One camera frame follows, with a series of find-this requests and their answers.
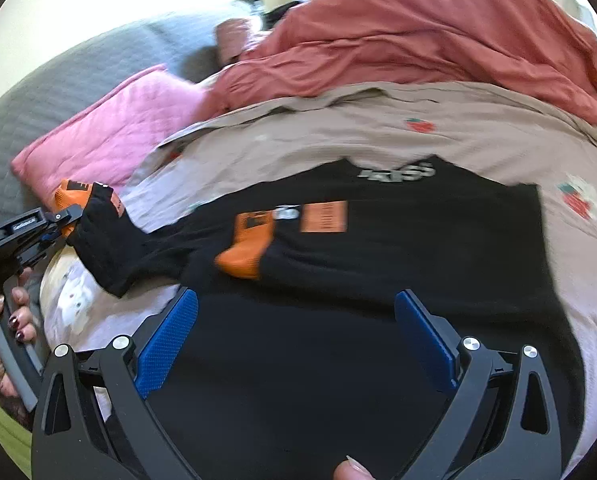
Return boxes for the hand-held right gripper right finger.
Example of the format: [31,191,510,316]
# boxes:
[394,288,565,480]

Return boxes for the lime green cloth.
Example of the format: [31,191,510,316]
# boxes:
[0,375,34,480]

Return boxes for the dusty pink pillow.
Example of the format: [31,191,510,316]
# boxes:
[215,17,270,64]

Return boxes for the pink quilted pillow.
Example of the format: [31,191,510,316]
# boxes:
[10,63,212,202]

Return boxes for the terracotta red duvet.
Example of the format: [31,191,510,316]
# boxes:
[193,0,597,128]

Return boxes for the person's right hand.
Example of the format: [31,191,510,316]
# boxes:
[332,455,377,480]

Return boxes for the dark cloth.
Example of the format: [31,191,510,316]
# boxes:
[261,0,309,28]

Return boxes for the beige strawberry print blanket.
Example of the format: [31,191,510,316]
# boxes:
[38,80,597,480]

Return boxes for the black T-shirt with orange print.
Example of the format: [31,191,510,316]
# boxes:
[53,156,586,480]

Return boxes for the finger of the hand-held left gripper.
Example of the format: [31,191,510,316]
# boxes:
[38,203,87,241]
[17,236,72,274]

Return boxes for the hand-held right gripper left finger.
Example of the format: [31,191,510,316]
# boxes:
[31,286,202,480]

